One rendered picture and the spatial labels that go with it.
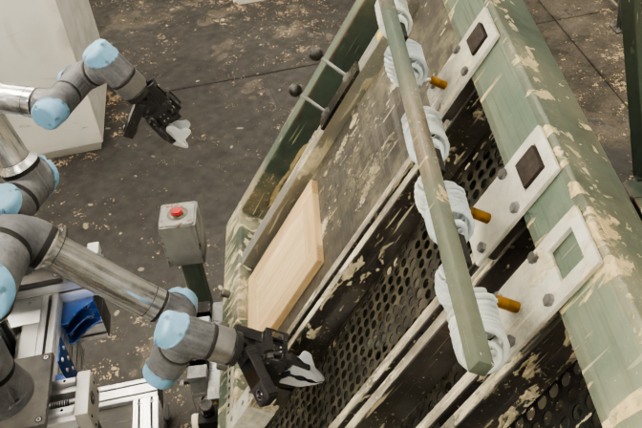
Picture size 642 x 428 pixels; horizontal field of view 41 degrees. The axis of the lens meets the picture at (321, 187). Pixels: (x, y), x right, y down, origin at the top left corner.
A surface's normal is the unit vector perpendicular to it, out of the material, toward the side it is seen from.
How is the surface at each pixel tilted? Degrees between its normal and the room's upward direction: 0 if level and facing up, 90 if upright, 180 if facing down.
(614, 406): 56
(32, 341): 0
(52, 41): 90
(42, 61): 90
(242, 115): 0
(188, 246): 90
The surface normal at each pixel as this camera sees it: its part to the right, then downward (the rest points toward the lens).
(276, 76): -0.11, -0.77
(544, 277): -0.89, -0.32
